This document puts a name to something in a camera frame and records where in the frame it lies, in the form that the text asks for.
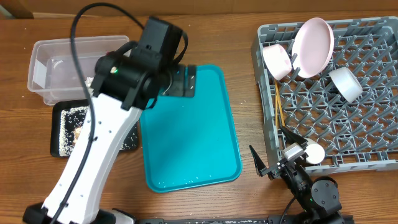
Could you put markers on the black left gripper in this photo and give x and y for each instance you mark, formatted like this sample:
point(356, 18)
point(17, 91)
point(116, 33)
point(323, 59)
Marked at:
point(178, 86)

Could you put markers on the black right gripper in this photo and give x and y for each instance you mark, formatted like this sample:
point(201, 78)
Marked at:
point(278, 167)

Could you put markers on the white cup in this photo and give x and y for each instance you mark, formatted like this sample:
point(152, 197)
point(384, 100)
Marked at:
point(315, 152)

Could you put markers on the white tissue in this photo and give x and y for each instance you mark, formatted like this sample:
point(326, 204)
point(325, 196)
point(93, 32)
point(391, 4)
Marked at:
point(88, 83)

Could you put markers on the wooden chopstick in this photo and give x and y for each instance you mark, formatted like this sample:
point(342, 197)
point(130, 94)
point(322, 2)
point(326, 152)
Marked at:
point(276, 110)
point(279, 105)

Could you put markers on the grey dish rack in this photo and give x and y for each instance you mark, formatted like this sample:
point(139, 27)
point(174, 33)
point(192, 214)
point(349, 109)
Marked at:
point(361, 135)

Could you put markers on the small pink plate with food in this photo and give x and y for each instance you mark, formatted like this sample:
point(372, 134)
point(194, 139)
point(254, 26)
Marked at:
point(277, 61)

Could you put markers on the white bowl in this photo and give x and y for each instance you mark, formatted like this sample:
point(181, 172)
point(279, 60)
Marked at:
point(346, 83)

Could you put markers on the large pink plate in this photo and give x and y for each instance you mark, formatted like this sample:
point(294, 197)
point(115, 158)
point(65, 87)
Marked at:
point(313, 47)

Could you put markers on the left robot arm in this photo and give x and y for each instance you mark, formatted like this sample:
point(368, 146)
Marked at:
point(77, 194)

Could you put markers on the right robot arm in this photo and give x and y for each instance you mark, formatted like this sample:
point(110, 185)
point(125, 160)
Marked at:
point(319, 198)

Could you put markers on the spilled rice food scraps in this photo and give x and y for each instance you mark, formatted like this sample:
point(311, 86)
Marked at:
point(71, 123)

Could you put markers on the black bin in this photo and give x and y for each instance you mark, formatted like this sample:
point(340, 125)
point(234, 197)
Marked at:
point(57, 108)

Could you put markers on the clear plastic bin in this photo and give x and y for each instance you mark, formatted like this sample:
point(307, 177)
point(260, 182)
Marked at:
point(52, 73)

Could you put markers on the teal tray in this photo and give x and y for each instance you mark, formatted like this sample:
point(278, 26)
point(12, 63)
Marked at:
point(191, 142)

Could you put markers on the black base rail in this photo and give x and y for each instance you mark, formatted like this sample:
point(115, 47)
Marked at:
point(272, 219)

